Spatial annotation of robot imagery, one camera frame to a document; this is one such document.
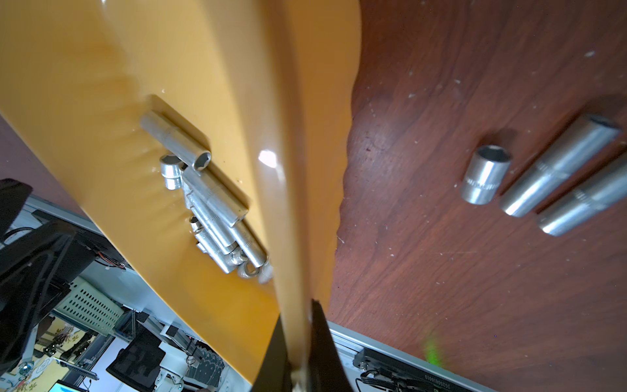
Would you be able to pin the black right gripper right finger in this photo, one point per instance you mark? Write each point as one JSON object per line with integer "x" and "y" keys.
{"x": 326, "y": 373}

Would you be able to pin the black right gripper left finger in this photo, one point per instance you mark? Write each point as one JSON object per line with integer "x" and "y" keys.
{"x": 275, "y": 374}

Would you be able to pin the short silver socket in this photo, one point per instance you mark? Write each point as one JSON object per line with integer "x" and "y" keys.
{"x": 171, "y": 171}
{"x": 485, "y": 173}

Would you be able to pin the yellow plastic storage box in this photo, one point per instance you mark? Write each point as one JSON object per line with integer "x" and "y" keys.
{"x": 92, "y": 87}

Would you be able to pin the wide silver socket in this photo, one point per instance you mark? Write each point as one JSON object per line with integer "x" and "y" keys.
{"x": 216, "y": 195}

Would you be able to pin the long silver socket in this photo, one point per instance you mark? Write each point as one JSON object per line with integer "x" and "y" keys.
{"x": 176, "y": 140}

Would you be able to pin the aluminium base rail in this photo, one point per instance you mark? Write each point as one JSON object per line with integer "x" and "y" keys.
{"x": 372, "y": 366}

